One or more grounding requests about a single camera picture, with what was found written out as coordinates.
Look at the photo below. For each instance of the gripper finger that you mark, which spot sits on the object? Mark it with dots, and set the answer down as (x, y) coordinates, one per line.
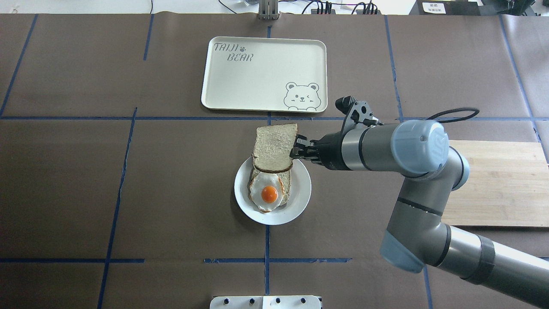
(306, 153)
(303, 142)

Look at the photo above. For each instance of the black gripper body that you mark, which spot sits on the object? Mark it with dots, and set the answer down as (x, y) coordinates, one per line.
(331, 150)

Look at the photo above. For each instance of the bread slice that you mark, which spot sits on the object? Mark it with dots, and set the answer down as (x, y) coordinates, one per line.
(272, 148)
(286, 177)

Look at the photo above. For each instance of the white round plate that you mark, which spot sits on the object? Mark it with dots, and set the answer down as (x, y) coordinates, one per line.
(300, 193)

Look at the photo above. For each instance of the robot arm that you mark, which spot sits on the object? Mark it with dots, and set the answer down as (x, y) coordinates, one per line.
(416, 235)

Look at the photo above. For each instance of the fried egg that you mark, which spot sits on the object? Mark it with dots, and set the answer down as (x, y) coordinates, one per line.
(267, 191)

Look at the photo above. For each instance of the cream bear tray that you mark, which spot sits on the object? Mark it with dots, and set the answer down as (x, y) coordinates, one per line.
(265, 74)

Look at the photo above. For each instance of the wooden cutting board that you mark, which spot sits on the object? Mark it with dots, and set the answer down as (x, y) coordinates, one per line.
(508, 186)

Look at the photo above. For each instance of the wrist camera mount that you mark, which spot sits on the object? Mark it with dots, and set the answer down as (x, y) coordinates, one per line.
(357, 114)

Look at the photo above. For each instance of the aluminium frame post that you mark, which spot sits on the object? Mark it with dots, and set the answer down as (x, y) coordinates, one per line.
(268, 10)

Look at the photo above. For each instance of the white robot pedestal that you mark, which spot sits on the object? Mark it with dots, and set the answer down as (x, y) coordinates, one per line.
(267, 302)

